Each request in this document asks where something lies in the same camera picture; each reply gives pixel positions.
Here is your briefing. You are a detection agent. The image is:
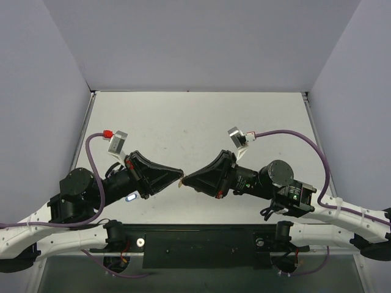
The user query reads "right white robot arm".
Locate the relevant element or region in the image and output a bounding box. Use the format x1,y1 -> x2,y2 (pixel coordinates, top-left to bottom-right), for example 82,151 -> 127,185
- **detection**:
181,150 -> 390,261

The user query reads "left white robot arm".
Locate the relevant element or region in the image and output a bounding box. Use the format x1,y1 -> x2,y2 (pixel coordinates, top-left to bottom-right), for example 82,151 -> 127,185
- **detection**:
1,151 -> 184,273

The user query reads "blue key tag left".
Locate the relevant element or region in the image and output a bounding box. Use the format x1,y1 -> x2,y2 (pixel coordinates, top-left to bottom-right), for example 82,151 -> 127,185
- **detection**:
125,193 -> 139,202

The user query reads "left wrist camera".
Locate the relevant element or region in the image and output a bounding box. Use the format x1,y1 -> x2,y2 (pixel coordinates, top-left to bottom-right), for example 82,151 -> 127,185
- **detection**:
108,131 -> 128,166

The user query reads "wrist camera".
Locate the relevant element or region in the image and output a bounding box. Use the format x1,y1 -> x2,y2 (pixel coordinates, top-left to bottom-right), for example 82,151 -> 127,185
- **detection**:
108,131 -> 128,166
227,127 -> 256,160

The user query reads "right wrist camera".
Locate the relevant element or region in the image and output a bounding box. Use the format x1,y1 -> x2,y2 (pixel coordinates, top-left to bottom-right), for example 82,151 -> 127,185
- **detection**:
227,127 -> 256,160

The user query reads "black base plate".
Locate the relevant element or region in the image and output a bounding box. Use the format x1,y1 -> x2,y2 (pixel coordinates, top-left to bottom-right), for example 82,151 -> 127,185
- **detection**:
102,221 -> 310,269

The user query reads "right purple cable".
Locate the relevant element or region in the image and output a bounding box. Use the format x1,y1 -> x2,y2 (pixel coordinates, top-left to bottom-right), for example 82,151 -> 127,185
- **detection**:
255,129 -> 391,220

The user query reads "aluminium frame rail left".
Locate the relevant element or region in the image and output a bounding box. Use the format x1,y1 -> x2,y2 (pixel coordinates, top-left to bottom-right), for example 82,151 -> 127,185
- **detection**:
36,91 -> 96,254

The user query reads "aluminium frame rail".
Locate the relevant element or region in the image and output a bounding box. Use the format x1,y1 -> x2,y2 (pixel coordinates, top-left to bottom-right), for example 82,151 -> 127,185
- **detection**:
36,91 -> 96,254
301,92 -> 336,197

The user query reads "aluminium frame rail right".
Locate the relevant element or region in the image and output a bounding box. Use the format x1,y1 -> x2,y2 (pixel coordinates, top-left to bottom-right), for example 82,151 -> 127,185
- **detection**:
301,92 -> 336,197

